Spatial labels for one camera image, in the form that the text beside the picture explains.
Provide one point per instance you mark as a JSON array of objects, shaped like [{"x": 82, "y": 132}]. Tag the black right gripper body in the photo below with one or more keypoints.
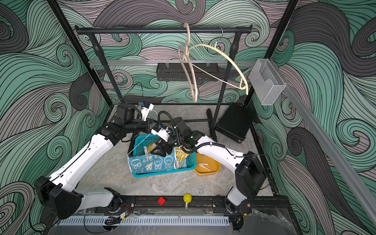
[{"x": 174, "y": 142}]

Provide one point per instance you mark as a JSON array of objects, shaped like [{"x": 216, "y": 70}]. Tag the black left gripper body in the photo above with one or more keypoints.
[{"x": 145, "y": 127}]

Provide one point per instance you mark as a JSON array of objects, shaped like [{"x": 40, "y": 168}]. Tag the blue rabbit print towel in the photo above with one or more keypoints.
[{"x": 151, "y": 164}]

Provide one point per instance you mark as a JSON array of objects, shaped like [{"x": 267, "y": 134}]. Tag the yellow striped towel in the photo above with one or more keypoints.
[{"x": 182, "y": 154}]

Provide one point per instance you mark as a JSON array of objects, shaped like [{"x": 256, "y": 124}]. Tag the grey clothespin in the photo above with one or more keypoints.
[{"x": 146, "y": 152}]

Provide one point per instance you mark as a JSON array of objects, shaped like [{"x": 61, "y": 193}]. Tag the light blue wire hanger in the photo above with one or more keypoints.
[{"x": 138, "y": 142}]

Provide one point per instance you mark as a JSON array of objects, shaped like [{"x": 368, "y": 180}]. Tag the white clothespin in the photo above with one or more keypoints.
[{"x": 204, "y": 166}]

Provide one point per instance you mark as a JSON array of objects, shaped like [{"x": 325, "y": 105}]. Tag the cream plastic hanger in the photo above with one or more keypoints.
[{"x": 243, "y": 84}]

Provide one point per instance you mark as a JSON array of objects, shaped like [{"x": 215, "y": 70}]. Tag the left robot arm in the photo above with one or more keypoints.
[{"x": 58, "y": 191}]

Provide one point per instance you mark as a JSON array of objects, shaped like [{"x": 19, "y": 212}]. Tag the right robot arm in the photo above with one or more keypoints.
[{"x": 247, "y": 168}]

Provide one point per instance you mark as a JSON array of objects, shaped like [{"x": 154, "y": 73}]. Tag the teal plastic basket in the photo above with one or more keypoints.
[{"x": 188, "y": 164}]

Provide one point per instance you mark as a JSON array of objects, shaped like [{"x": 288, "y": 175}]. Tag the orange plastic tray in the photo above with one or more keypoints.
[{"x": 213, "y": 165}]

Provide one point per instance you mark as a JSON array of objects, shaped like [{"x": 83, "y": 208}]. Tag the red diamond marker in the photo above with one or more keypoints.
[{"x": 161, "y": 201}]

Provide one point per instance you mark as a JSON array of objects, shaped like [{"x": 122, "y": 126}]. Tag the yellow ball knob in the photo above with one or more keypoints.
[{"x": 187, "y": 198}]

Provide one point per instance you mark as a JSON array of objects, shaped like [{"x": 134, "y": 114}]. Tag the black clothes rack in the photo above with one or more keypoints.
[{"x": 238, "y": 31}]

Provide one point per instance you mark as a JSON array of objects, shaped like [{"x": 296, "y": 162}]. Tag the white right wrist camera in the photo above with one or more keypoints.
[{"x": 163, "y": 133}]

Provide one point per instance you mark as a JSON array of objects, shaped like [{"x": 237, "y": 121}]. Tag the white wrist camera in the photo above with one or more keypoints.
[
  {"x": 146, "y": 107},
  {"x": 163, "y": 133}
]

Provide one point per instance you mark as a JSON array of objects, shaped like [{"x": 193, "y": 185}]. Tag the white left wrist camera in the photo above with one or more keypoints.
[{"x": 146, "y": 107}]

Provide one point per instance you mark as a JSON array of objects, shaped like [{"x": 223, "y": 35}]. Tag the white slotted cable duct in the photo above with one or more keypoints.
[{"x": 155, "y": 220}]

